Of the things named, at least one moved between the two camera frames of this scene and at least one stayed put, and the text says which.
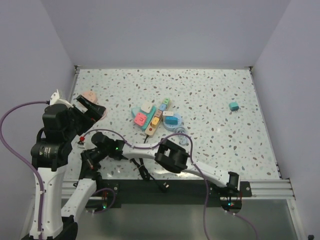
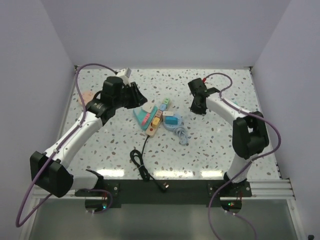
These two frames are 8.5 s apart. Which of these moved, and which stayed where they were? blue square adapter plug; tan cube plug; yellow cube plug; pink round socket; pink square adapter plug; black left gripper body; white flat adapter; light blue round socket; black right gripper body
Moved: black right gripper body; pink square adapter plug; black left gripper body
Stayed: blue square adapter plug; yellow cube plug; tan cube plug; light blue round socket; white flat adapter; pink round socket
